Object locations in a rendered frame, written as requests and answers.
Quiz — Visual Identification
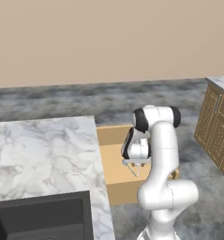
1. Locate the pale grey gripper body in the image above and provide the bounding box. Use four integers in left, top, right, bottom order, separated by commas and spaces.
122, 157, 151, 168

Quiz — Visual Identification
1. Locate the open tan wooden drawer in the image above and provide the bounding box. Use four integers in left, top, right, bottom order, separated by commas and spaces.
96, 124, 181, 207

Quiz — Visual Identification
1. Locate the brown wooden cabinet run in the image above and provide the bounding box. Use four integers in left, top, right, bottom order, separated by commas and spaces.
193, 82, 224, 184

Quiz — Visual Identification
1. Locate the black sink basin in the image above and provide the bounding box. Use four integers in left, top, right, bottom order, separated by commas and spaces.
0, 190, 96, 240

